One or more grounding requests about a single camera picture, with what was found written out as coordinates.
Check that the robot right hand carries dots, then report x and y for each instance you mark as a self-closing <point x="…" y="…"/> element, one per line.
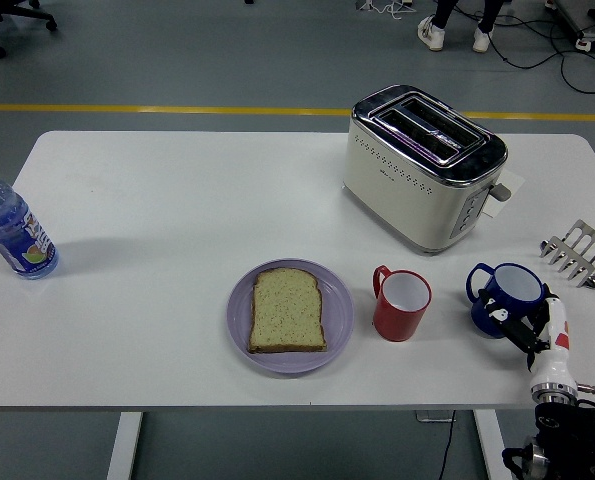
<point x="552" y="365"/>

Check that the blue cup white inside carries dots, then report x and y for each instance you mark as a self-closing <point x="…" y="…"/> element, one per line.
<point x="478" y="320"/>

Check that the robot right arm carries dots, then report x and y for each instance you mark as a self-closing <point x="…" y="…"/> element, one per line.
<point x="562" y="435"/>

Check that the red cup white inside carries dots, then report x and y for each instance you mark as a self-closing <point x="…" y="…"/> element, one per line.
<point x="394" y="325"/>

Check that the slice of toast bread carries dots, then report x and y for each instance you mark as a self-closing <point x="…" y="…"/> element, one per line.
<point x="287" y="310"/>

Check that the white table leg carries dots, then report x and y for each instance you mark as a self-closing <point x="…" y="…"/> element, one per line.
<point x="124" y="450"/>
<point x="492" y="450"/>

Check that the metal toast rack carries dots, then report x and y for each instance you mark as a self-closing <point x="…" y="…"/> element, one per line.
<point x="583" y="227"/>

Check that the purple round plate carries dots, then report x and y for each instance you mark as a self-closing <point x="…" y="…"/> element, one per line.
<point x="338" y="310"/>

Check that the cream and chrome toaster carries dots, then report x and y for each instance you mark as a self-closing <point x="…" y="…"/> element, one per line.
<point x="402" y="200"/>

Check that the person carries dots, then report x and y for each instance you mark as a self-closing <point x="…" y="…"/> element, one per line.
<point x="444" y="10"/>

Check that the clear water bottle blue cap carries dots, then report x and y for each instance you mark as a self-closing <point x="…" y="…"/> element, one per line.
<point x="12" y="230"/>

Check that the grey bracket under table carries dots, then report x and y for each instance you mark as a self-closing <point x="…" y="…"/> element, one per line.
<point x="429" y="416"/>

